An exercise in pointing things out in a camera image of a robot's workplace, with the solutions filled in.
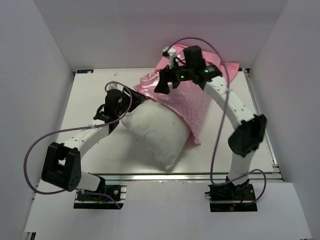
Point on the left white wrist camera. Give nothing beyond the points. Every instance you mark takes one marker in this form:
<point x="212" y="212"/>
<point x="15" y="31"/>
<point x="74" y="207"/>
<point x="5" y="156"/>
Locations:
<point x="112" y="85"/>

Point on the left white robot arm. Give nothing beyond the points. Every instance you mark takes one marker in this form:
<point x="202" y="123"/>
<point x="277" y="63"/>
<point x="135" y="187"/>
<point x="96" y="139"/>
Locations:
<point x="62" y="164"/>

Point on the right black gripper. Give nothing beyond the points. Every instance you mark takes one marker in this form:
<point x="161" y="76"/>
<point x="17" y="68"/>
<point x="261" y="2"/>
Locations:
<point x="162" y="86"/>

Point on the left blue corner label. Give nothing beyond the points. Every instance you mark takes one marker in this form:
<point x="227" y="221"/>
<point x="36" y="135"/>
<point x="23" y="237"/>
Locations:
<point x="84" y="71"/>

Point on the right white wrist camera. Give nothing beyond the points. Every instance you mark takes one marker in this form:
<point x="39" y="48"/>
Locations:
<point x="170" y="54"/>

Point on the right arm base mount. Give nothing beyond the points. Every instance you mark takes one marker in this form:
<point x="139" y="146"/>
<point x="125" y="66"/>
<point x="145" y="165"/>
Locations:
<point x="222" y="200"/>

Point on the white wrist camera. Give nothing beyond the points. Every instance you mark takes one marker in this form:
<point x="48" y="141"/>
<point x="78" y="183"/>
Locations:
<point x="170" y="54"/>
<point x="112" y="85"/>

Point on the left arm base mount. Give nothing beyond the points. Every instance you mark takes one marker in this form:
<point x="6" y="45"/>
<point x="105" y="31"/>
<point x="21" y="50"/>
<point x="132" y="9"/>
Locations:
<point x="112" y="197"/>

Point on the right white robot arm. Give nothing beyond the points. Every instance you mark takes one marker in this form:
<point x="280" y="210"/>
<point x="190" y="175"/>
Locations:
<point x="249" y="128"/>

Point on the white pillow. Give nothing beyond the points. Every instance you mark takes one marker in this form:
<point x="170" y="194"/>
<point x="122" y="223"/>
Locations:
<point x="160" y="130"/>

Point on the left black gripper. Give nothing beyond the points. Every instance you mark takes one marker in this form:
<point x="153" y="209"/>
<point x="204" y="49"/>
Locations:
<point x="137" y="98"/>

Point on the pink pillowcase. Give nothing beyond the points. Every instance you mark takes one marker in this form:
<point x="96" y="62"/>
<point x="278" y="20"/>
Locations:
<point x="188" y="101"/>

